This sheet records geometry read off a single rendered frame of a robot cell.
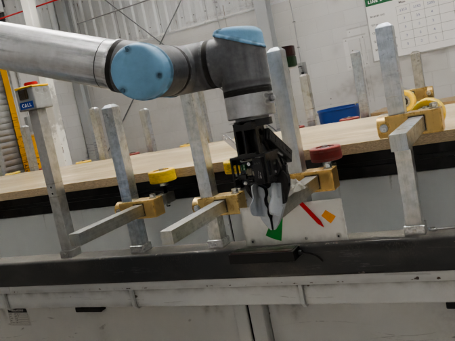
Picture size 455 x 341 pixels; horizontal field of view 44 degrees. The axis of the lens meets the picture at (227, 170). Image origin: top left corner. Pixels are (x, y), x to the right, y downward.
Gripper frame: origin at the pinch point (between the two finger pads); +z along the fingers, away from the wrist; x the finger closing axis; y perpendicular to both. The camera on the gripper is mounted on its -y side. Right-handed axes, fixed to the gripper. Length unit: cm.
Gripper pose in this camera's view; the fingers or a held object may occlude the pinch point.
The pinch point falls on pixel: (273, 222)
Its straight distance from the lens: 108.3
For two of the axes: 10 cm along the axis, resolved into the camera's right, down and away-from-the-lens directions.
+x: 8.8, -1.1, -4.6
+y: -4.4, 1.6, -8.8
